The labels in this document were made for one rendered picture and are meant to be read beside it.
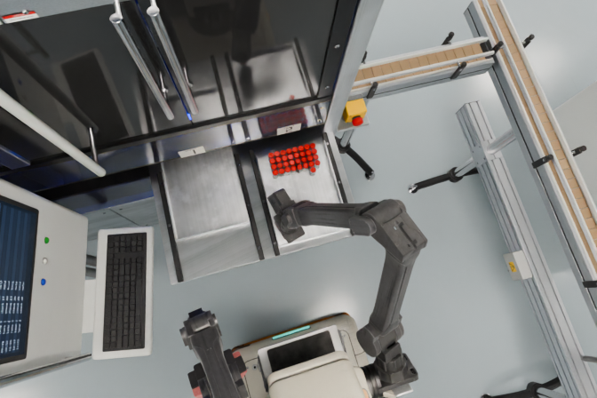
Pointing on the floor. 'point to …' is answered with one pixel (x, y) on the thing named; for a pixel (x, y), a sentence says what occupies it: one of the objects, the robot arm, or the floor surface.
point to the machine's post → (361, 30)
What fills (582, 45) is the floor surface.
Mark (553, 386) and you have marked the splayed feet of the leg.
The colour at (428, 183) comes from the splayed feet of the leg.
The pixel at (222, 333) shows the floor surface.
